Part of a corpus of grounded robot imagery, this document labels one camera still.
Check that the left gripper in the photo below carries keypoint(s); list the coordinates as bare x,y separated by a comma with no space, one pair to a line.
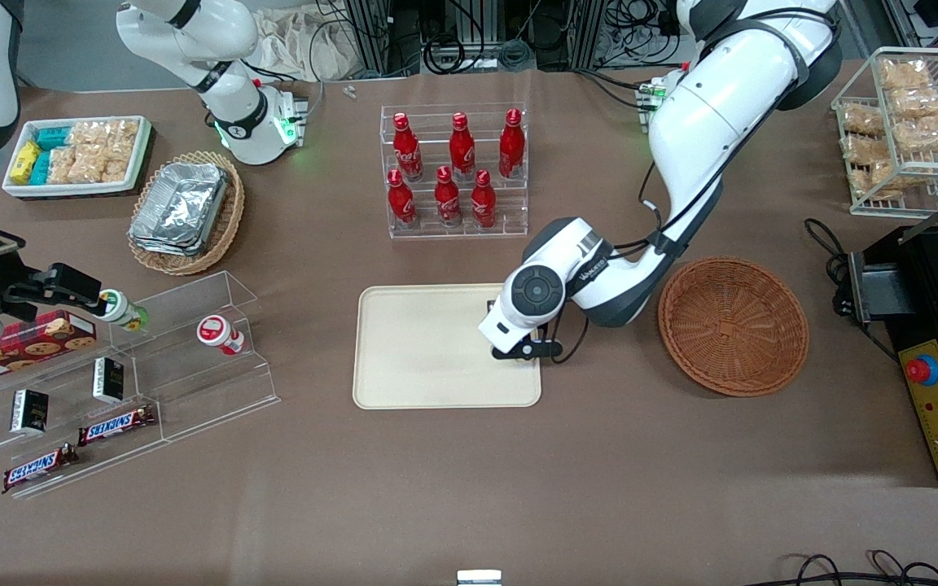
490,304

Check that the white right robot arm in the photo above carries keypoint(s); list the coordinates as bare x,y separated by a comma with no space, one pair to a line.
225,89

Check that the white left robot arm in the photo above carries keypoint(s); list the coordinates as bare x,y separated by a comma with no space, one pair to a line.
705,122

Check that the cream plastic tray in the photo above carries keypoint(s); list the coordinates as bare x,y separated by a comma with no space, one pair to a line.
428,350

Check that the light wicker basket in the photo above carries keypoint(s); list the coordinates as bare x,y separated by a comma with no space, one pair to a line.
225,220

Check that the brown round wicker basket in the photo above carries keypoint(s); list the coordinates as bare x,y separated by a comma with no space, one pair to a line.
734,325

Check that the green sunflower lidded cup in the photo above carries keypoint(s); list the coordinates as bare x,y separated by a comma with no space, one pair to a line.
123,310

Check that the red tartan cookie box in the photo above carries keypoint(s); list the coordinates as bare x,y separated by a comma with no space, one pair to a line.
29,340

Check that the small black carton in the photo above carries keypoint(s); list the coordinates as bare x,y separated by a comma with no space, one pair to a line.
108,379
29,411

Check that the white rectangular snack bin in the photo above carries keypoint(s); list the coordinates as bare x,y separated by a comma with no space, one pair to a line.
70,190

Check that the clear bag of crackers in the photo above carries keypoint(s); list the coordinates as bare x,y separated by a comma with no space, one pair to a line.
88,133
125,132
116,168
90,165
62,165

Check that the teal snack pack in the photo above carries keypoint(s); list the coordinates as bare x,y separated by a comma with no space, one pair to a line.
54,136
41,168

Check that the red cola bottle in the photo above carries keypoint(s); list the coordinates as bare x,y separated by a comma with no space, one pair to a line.
511,146
461,150
483,202
447,199
406,150
400,202

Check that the Snickers chocolate bar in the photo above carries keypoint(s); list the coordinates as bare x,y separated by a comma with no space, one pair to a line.
116,425
39,466

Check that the aluminium foil container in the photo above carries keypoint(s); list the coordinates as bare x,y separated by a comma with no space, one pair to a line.
180,203

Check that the yellow snack pack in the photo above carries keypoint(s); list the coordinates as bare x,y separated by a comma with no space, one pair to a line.
24,161

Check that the red lidded cup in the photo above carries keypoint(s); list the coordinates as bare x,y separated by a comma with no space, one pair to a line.
221,334

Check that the clear acrylic bottle rack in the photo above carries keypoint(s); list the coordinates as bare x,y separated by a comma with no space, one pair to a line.
428,122

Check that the small white device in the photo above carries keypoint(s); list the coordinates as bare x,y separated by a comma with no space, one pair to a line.
479,579

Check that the white crumpled cloth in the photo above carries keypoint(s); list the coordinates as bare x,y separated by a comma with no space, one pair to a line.
302,45

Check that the clear bag of fried snack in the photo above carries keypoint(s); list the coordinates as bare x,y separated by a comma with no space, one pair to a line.
918,102
905,73
884,175
929,132
864,120
858,150

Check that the red emergency stop button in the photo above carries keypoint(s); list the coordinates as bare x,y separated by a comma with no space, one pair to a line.
922,370

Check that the black appliance housing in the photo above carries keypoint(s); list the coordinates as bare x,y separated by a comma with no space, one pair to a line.
925,285

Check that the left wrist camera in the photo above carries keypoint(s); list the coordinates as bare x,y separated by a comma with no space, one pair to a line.
526,349

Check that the aluminium frame post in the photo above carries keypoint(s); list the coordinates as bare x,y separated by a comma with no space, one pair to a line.
371,32

